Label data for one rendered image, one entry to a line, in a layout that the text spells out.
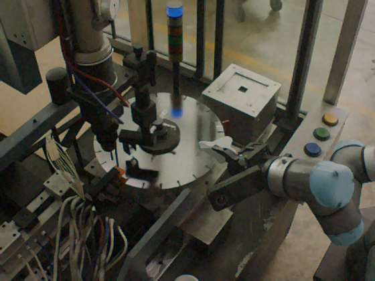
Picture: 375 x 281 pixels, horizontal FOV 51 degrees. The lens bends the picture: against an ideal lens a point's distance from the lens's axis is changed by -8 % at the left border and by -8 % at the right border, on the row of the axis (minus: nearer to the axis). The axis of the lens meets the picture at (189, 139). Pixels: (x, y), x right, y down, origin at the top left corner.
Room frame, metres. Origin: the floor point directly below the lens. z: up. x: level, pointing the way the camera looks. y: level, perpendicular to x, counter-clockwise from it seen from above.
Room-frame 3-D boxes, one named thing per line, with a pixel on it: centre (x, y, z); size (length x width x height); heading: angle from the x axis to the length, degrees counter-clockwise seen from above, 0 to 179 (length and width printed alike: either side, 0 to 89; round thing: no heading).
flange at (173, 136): (0.74, 0.08, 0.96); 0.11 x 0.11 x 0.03
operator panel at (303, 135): (0.80, -0.36, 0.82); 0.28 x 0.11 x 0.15; 146
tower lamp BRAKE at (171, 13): (1.04, 0.04, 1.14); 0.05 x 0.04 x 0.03; 56
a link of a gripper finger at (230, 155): (0.56, -0.08, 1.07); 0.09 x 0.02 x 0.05; 43
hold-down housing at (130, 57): (0.66, 0.10, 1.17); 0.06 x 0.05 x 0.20; 137
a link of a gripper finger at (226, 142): (0.61, -0.06, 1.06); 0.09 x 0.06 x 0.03; 43
